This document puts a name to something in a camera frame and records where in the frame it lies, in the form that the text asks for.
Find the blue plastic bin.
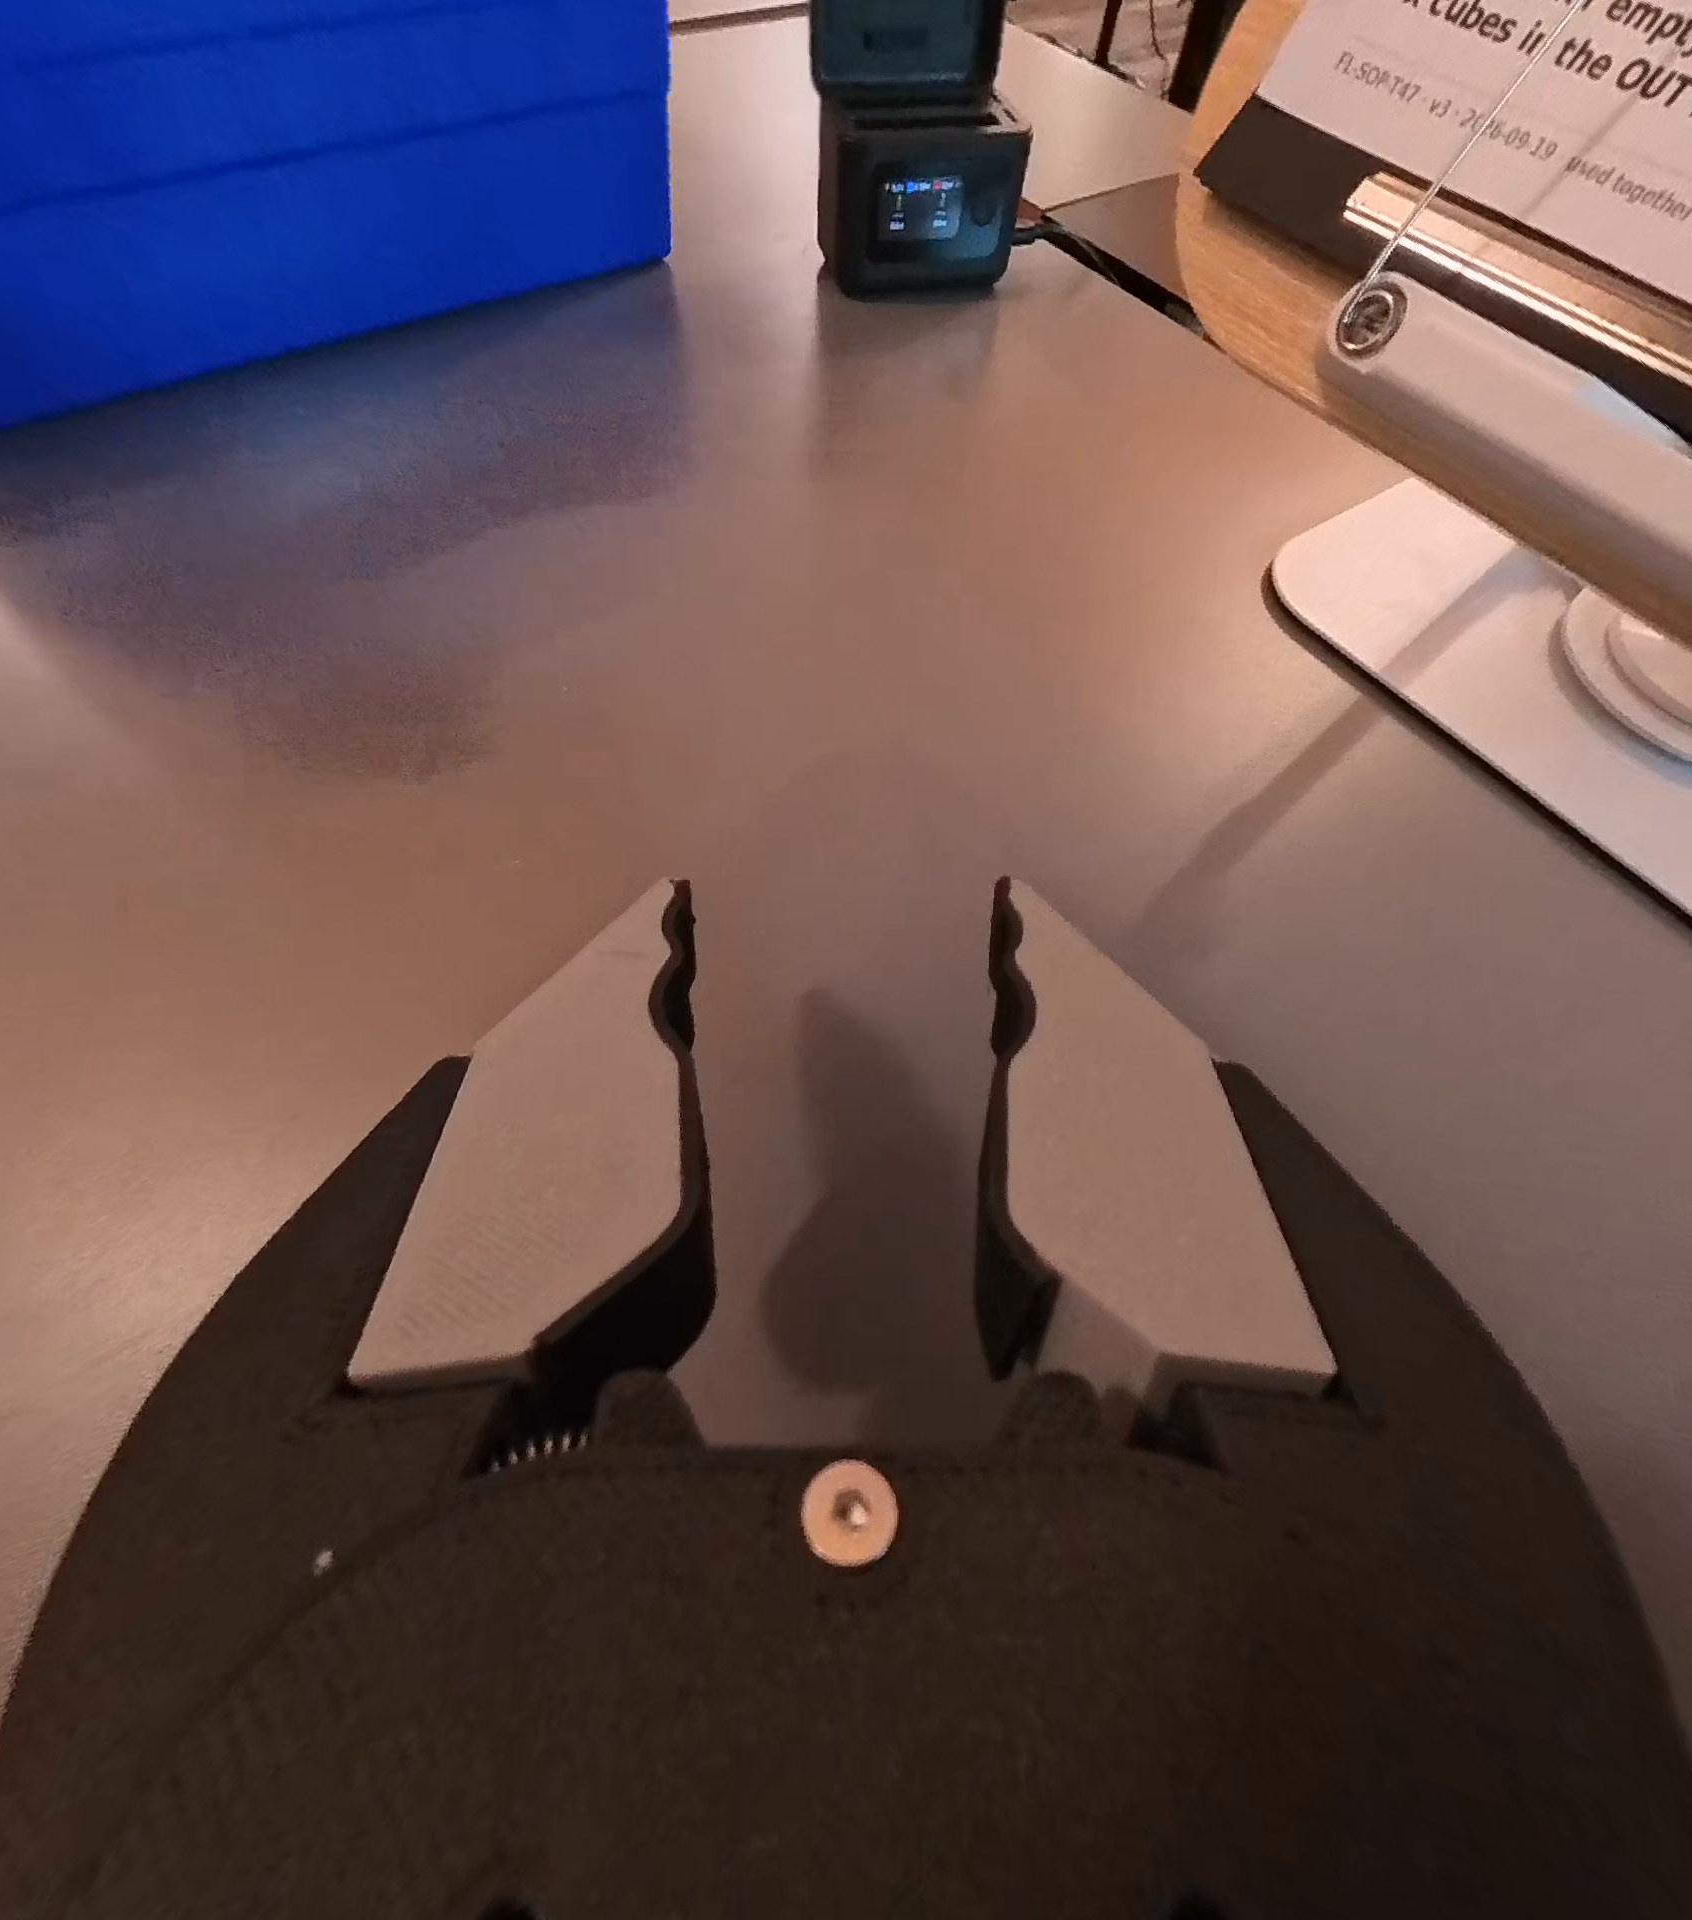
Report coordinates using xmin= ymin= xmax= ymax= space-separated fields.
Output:
xmin=0 ymin=0 xmax=675 ymax=439

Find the instruction sheet on stand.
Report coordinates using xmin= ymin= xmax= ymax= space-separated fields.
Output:
xmin=1176 ymin=0 xmax=1692 ymax=997

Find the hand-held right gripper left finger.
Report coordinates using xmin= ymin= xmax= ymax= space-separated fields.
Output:
xmin=348 ymin=878 xmax=717 ymax=1390

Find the black charging case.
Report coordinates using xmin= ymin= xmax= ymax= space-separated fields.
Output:
xmin=807 ymin=0 xmax=1038 ymax=302

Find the black charging cable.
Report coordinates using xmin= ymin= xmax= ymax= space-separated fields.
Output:
xmin=1011 ymin=216 xmax=1196 ymax=326

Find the printed instruction sheet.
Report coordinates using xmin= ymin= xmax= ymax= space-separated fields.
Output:
xmin=1259 ymin=0 xmax=1692 ymax=366

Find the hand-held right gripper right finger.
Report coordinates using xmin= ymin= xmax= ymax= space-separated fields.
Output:
xmin=974 ymin=878 xmax=1340 ymax=1426

